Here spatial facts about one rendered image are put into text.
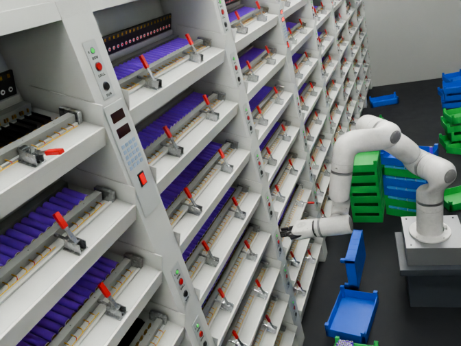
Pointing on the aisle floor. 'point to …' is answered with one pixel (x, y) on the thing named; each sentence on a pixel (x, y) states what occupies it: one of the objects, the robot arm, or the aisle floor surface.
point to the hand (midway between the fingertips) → (285, 232)
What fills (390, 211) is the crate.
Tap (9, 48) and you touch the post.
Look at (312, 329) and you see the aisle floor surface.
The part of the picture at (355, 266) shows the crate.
